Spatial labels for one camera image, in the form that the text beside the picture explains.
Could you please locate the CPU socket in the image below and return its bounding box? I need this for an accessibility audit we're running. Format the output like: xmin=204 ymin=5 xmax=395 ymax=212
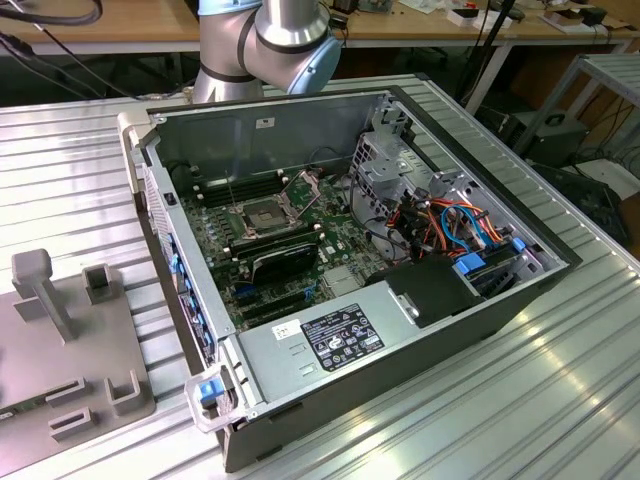
xmin=227 ymin=192 xmax=297 ymax=239

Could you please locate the black RAM slot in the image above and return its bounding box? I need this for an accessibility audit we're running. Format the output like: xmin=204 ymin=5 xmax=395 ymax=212
xmin=228 ymin=227 xmax=321 ymax=253
xmin=192 ymin=168 xmax=282 ymax=193
xmin=200 ymin=181 xmax=292 ymax=206
xmin=194 ymin=172 xmax=285 ymax=197
xmin=196 ymin=177 xmax=289 ymax=201
xmin=230 ymin=231 xmax=323 ymax=256
xmin=232 ymin=235 xmax=325 ymax=260
xmin=226 ymin=223 xmax=318 ymax=249

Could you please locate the black expansion slot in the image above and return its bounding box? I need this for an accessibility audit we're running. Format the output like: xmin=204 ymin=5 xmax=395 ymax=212
xmin=239 ymin=289 xmax=306 ymax=312
xmin=243 ymin=299 xmax=309 ymax=324

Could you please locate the green motherboard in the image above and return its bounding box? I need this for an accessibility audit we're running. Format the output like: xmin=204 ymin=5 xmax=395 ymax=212
xmin=177 ymin=169 xmax=396 ymax=334

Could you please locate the black graphics card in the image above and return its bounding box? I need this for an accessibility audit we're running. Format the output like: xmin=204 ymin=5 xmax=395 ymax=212
xmin=251 ymin=238 xmax=322 ymax=288

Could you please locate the silver chipset heatsink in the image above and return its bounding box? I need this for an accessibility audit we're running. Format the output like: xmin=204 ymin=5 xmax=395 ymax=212
xmin=322 ymin=264 xmax=364 ymax=297

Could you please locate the metal socket cover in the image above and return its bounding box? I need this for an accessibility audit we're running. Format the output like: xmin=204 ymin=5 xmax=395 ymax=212
xmin=280 ymin=168 xmax=326 ymax=214

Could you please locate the silver metal disk bay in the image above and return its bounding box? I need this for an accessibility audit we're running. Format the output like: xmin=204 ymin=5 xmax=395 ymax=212
xmin=349 ymin=94 xmax=454 ymax=214

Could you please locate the black plastic shroud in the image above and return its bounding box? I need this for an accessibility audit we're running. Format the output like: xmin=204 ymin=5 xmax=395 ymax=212
xmin=363 ymin=258 xmax=490 ymax=330

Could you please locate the grey power supply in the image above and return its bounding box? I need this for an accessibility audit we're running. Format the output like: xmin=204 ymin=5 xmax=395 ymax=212
xmin=234 ymin=279 xmax=419 ymax=407

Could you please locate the open grey PC case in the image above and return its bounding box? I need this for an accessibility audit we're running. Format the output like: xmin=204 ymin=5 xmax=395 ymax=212
xmin=117 ymin=84 xmax=584 ymax=474

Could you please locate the blue disk carrier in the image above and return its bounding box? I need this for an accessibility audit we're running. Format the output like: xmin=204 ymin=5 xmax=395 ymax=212
xmin=452 ymin=252 xmax=490 ymax=277

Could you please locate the blue case latch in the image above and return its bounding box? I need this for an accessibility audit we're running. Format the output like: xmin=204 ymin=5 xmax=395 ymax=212
xmin=198 ymin=379 xmax=222 ymax=409

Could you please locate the white box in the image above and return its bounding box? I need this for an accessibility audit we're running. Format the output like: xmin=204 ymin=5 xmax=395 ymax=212
xmin=446 ymin=4 xmax=502 ymax=27

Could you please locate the wooden desk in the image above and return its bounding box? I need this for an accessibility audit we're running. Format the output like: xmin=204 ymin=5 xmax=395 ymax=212
xmin=0 ymin=0 xmax=640 ymax=116

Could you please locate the grey parts rack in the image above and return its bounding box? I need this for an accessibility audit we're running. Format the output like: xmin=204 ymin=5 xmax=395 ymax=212
xmin=0 ymin=248 xmax=159 ymax=476

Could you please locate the green RAM stick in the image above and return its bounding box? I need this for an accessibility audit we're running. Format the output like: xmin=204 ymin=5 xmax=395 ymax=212
xmin=0 ymin=393 xmax=51 ymax=421

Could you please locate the black wire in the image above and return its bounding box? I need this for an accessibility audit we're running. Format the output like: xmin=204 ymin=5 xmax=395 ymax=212
xmin=347 ymin=172 xmax=401 ymax=261

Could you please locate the orange wire bundle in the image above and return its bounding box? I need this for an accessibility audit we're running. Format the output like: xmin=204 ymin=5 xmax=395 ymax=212
xmin=393 ymin=196 xmax=507 ymax=252

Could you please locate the blue wire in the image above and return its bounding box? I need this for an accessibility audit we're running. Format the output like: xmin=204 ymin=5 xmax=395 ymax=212
xmin=439 ymin=200 xmax=491 ymax=256

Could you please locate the black box with handle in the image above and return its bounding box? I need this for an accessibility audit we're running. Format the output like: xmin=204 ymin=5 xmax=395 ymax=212
xmin=523 ymin=113 xmax=587 ymax=167

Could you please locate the metal frame table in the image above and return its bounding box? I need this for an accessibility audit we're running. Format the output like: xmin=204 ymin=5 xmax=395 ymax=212
xmin=514 ymin=52 xmax=640 ymax=157

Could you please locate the thick black cable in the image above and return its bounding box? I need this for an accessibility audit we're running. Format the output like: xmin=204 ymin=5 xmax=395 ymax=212
xmin=0 ymin=0 xmax=106 ymax=32

